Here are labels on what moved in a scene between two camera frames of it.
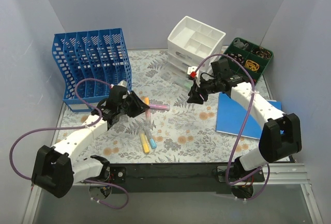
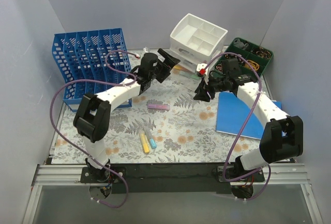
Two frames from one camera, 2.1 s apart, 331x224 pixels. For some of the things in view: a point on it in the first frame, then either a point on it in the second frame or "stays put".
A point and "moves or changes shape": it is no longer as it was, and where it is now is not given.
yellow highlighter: [145, 143] stays put
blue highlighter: [153, 143] stays put
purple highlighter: [160, 106] stays put
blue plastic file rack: [88, 63] stays put
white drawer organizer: [192, 42] stays put
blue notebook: [231, 116] stays put
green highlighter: [187, 85] moves or changes shape
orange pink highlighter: [148, 113] -> [179, 67]
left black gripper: [132, 104] -> [164, 66]
